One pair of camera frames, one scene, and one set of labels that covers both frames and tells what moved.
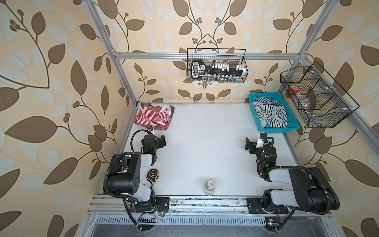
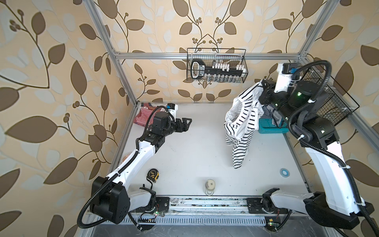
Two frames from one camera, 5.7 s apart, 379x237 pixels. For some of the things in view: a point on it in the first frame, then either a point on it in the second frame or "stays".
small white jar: [210, 185] stays
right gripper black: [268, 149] -> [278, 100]
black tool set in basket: [217, 72] stays
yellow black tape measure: [153, 174] stays
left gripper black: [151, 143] -> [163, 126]
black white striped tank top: [271, 112] -> [244, 115]
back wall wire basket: [216, 65] stays
